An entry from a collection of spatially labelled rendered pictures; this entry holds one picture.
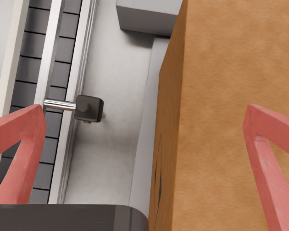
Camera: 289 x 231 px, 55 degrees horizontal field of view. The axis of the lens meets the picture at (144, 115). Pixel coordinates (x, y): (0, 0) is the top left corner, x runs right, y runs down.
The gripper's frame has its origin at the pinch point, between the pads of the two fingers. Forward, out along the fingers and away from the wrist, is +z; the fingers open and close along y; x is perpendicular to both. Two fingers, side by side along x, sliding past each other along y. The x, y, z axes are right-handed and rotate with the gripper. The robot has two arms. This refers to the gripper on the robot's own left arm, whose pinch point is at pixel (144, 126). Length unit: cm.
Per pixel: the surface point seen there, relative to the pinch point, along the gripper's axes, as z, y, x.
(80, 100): 17.9, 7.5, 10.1
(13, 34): 28.2, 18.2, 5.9
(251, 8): 9.3, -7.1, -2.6
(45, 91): 19.2, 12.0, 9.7
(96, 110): 17.2, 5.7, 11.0
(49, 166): 19.2, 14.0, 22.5
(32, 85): 26.9, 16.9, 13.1
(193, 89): 5.8, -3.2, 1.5
